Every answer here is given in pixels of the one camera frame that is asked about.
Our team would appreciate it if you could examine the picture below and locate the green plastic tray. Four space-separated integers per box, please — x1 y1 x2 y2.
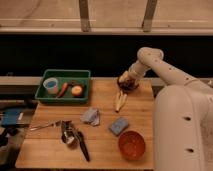
35 69 91 105

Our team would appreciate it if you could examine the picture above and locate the silver spoon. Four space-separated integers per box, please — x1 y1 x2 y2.
29 121 62 131

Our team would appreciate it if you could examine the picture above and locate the blue box on left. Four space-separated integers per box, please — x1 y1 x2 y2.
1 108 23 127

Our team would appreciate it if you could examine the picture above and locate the dark red grape bunch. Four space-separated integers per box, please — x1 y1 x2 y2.
120 81 136 90

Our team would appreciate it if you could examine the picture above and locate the blue sponge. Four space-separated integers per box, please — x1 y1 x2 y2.
109 117 129 136

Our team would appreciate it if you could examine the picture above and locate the pale yellow banana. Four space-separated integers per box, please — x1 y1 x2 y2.
115 91 127 112

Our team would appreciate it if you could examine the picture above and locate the dark brown item in tray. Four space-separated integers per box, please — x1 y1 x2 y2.
68 80 85 88

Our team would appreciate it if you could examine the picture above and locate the shiny metal utensil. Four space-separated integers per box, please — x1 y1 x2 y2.
61 121 78 149

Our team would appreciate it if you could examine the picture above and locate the orange carrot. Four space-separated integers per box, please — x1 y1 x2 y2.
56 82 68 98

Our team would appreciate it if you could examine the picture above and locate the purple bowl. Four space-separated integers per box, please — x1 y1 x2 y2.
117 77 139 93

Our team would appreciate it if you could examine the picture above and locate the grey crumpled cloth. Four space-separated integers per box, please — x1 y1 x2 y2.
80 108 100 126

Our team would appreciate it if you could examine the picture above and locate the red bowl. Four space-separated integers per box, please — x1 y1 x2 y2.
118 131 146 161

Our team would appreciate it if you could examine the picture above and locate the clear blue plastic cup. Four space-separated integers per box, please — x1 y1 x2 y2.
43 77 58 94

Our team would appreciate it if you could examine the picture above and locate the yellow red apple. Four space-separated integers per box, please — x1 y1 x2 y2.
71 86 83 97

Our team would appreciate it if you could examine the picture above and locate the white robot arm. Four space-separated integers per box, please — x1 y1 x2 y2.
121 47 213 171

